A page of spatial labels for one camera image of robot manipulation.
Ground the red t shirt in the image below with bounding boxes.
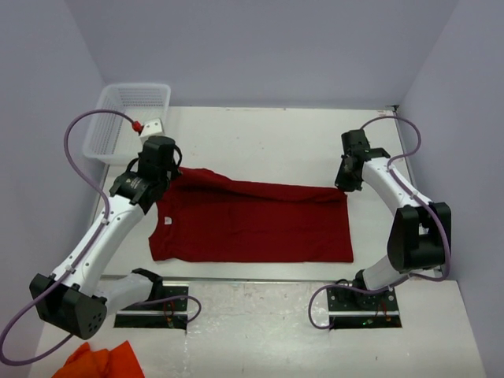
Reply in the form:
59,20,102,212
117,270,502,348
149,168,354,263

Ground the orange cloth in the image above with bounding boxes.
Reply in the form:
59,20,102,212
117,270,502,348
53,341,145,378

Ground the white plastic basket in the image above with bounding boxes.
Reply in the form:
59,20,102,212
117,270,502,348
83,83,171,165

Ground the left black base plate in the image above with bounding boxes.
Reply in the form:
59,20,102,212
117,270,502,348
113,298,188,330

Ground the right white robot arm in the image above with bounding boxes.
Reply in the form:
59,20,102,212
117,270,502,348
335,129,451,309

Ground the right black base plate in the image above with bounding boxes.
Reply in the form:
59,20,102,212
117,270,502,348
325,279,402,330

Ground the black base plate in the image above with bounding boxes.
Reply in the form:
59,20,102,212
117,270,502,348
325,279,402,330
113,298,188,330

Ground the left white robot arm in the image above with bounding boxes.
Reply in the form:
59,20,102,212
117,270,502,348
29,135,181,340

